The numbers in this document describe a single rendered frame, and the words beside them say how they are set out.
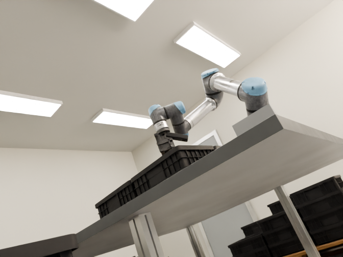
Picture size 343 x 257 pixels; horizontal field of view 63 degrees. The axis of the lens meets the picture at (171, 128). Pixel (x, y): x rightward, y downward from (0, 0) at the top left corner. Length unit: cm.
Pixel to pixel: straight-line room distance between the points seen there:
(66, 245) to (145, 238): 51
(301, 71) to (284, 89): 34
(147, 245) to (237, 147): 47
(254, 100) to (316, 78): 314
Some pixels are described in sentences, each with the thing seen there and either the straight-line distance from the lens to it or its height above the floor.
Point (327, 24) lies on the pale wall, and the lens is 474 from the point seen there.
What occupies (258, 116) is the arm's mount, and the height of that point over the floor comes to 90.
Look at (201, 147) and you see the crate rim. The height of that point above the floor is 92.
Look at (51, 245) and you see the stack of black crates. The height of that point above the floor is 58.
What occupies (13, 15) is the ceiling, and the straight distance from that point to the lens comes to 298.
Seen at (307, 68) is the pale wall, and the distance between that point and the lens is 458.
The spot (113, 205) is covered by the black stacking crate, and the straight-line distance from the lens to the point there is 170.
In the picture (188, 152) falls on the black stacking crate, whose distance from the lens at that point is 134.
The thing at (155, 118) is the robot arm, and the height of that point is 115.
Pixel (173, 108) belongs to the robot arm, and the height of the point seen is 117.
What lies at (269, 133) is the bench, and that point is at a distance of 67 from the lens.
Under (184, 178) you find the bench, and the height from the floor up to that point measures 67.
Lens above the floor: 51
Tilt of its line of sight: 23 degrees up
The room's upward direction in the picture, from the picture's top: 22 degrees counter-clockwise
